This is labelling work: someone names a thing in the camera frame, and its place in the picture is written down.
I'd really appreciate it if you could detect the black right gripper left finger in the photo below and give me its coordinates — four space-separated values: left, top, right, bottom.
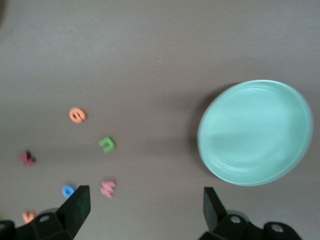
14 184 91 240

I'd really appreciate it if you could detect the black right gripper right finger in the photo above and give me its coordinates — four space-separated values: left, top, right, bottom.
198 186 266 240

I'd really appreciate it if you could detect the pink foam letter w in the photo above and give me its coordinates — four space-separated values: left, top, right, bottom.
99 178 117 200

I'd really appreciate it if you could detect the green foam letter u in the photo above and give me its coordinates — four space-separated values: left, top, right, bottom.
97 135 116 154

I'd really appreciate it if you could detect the orange foam letter e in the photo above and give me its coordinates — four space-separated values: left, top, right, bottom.
68 106 88 124

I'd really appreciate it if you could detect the blue foam letter o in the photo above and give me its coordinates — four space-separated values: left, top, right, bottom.
61 184 77 200

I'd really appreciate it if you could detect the orange foam letter v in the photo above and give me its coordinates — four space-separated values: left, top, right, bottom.
21 210 37 224

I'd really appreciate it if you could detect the dark red foam letter z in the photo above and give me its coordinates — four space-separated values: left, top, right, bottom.
17 149 36 168

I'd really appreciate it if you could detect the green plate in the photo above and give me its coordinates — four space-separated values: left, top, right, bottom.
196 79 315 187

